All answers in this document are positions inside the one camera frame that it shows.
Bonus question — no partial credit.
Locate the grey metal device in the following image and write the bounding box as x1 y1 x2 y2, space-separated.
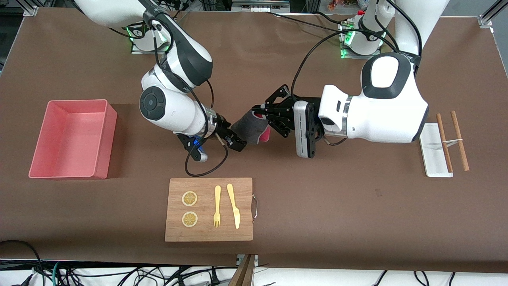
231 0 291 13

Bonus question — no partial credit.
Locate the black cable on table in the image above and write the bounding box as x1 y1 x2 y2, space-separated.
264 11 352 35

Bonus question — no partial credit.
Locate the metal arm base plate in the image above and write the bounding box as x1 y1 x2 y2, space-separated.
340 22 383 60
131 23 174 55

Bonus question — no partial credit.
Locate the red orange object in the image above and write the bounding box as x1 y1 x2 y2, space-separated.
327 0 368 10

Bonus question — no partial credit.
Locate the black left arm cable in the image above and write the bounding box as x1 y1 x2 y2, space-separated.
291 0 422 98

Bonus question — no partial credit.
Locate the wooden board piece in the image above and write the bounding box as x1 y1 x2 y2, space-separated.
229 254 256 286

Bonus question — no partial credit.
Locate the grey and red cloth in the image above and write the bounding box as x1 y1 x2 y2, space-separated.
231 110 271 145

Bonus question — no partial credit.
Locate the wooden dowel stick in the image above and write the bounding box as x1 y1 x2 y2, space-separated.
436 114 454 173
450 111 470 172

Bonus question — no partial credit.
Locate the wooden cutting board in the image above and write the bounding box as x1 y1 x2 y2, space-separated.
165 178 258 242

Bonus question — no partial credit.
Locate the pink plastic bin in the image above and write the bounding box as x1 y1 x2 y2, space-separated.
29 99 118 180

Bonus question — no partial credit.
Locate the yellow plastic fork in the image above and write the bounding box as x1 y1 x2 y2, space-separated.
213 185 221 228

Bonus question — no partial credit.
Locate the white rectangular tray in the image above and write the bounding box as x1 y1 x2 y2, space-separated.
416 123 454 178

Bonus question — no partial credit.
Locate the yellow plastic knife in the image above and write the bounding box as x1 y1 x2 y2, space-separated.
227 183 241 230

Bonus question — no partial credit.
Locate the thick black cable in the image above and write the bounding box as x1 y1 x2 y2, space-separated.
0 240 44 278

